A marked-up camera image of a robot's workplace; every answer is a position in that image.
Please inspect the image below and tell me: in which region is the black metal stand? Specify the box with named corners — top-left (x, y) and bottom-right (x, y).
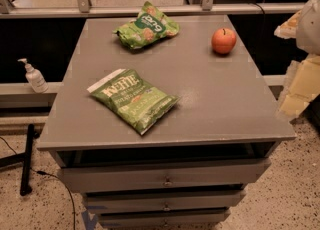
top-left (0, 124), bottom-right (36, 196)

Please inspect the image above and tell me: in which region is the middle grey drawer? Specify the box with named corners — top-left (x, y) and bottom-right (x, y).
top-left (84, 188), bottom-right (246, 214)

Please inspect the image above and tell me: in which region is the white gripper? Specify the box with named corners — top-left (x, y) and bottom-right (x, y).
top-left (274, 0), bottom-right (320, 121)

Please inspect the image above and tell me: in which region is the top grey drawer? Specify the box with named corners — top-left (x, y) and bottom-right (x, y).
top-left (58, 158), bottom-right (271, 193)

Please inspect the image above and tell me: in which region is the black floor cable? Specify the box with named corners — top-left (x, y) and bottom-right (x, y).
top-left (0, 136), bottom-right (77, 230)

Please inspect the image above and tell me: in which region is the bottom grey drawer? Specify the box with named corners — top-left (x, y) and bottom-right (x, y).
top-left (98, 209), bottom-right (230, 229)

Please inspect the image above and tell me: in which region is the grey drawer cabinet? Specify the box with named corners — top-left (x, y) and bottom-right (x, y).
top-left (39, 15), bottom-right (294, 230)

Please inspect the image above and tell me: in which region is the red apple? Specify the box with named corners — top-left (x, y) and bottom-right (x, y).
top-left (211, 28), bottom-right (237, 54)

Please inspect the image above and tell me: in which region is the green Kettle jalapeno chip bag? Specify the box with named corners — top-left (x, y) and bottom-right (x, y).
top-left (87, 69), bottom-right (179, 135)

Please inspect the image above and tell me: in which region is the grey drawer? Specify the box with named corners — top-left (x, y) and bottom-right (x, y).
top-left (84, 188), bottom-right (246, 214)
top-left (98, 209), bottom-right (230, 229)
top-left (58, 158), bottom-right (271, 193)

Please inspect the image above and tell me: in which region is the white pump sanitizer bottle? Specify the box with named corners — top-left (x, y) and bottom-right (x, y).
top-left (19, 58), bottom-right (48, 93)

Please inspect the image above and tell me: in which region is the green snack bag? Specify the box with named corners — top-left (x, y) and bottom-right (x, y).
top-left (113, 1), bottom-right (180, 49)

